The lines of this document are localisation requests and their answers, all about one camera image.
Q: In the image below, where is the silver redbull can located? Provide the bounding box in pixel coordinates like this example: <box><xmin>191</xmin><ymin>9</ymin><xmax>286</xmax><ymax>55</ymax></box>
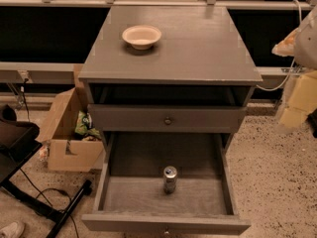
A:
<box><xmin>163</xmin><ymin>166</ymin><xmax>177</xmax><ymax>194</ymax></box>

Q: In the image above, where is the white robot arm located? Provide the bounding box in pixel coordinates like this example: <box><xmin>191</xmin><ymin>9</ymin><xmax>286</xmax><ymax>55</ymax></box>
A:
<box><xmin>271</xmin><ymin>7</ymin><xmax>317</xmax><ymax>132</ymax></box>

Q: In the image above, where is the grey wooden drawer cabinet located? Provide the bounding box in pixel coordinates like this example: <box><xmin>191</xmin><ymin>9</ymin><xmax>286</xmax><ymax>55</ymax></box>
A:
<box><xmin>78</xmin><ymin>5</ymin><xmax>264</xmax><ymax>238</ymax></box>

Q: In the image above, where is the closed grey top drawer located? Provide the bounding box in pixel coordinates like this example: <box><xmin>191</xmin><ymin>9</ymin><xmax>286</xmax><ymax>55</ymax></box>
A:
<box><xmin>88</xmin><ymin>104</ymin><xmax>246</xmax><ymax>133</ymax></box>

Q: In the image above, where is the open grey middle drawer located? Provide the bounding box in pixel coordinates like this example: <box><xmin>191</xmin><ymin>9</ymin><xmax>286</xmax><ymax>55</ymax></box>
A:
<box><xmin>82</xmin><ymin>132</ymin><xmax>251</xmax><ymax>235</ymax></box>

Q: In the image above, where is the green snack bag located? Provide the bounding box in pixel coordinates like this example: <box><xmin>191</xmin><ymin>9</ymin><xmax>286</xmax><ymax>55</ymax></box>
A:
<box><xmin>74</xmin><ymin>111</ymin><xmax>101</xmax><ymax>141</ymax></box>

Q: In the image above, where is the brown cardboard box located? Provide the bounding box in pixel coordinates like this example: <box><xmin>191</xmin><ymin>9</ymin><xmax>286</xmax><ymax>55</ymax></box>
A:
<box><xmin>35</xmin><ymin>63</ymin><xmax>105</xmax><ymax>173</ymax></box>

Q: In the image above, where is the black stand with legs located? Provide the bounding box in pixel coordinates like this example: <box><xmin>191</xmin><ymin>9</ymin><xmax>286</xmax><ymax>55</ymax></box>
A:
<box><xmin>0</xmin><ymin>105</ymin><xmax>92</xmax><ymax>238</ymax></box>

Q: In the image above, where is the white shoe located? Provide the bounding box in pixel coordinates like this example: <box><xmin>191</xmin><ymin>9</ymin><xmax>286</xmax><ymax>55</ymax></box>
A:
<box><xmin>0</xmin><ymin>221</ymin><xmax>25</xmax><ymax>238</ymax></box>

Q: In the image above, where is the black floor cable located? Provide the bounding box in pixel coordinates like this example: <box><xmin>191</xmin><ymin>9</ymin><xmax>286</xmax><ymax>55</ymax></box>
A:
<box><xmin>19</xmin><ymin>168</ymin><xmax>80</xmax><ymax>238</ymax></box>

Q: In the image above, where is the white cable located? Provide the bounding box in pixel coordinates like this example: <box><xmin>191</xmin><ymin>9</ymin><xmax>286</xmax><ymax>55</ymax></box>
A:
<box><xmin>256</xmin><ymin>0</ymin><xmax>304</xmax><ymax>92</ymax></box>

